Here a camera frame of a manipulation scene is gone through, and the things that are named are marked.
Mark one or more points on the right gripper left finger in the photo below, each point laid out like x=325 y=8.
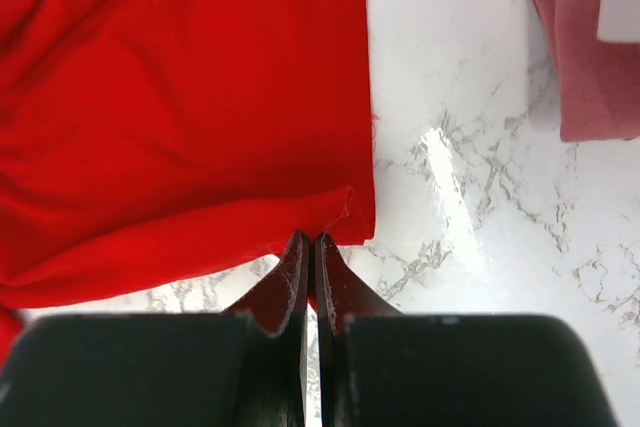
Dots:
x=244 y=366

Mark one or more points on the pink folded t shirt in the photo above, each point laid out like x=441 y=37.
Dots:
x=598 y=81

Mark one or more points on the red t shirt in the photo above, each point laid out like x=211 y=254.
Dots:
x=149 y=141

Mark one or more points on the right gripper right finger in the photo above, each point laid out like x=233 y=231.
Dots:
x=381 y=367

